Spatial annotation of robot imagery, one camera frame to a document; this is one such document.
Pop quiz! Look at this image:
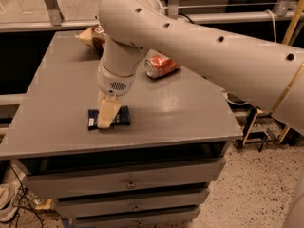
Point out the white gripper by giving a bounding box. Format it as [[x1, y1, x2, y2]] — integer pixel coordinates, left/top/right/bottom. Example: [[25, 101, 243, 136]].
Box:
[[97, 61, 136, 129]]

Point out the dark blue rxbar wrapper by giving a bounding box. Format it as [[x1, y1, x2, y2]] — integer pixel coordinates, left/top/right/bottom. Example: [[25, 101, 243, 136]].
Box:
[[87, 105, 130, 130]]

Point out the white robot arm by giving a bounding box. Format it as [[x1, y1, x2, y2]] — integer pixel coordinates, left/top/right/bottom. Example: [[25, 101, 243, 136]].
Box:
[[98, 0, 304, 135]]

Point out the orange soda can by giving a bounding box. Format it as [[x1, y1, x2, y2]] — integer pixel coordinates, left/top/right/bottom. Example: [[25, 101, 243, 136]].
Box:
[[144, 54, 181, 79]]

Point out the brown crumpled chip bag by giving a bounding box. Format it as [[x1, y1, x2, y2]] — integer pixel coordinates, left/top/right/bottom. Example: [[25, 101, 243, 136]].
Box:
[[75, 24, 107, 52]]

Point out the top grey drawer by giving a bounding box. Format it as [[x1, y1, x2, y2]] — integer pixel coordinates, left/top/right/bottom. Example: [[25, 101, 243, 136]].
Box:
[[23, 158, 226, 199]]

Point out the grey drawer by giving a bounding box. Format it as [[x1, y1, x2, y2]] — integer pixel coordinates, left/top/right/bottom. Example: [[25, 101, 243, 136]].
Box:
[[74, 206, 200, 228], [23, 158, 226, 199], [55, 188, 210, 218]]

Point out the grey drawer cabinet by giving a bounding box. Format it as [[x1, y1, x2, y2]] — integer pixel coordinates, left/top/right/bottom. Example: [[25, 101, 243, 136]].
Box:
[[0, 30, 244, 228]]

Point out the bottom grey drawer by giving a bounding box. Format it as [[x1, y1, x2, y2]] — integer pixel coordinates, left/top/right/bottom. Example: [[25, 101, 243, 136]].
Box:
[[74, 206, 200, 228]]

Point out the middle grey drawer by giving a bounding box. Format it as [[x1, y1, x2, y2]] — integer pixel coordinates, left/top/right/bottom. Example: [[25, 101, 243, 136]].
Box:
[[55, 188, 210, 218]]

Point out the white sneaker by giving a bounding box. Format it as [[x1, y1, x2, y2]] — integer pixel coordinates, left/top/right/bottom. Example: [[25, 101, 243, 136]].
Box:
[[0, 182, 20, 222]]

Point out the black floor cable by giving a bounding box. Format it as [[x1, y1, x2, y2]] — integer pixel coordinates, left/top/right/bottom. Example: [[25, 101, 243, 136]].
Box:
[[9, 163, 45, 228]]

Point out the metal railing frame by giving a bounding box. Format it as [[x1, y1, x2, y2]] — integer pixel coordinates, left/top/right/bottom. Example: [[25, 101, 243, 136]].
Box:
[[0, 0, 299, 32]]

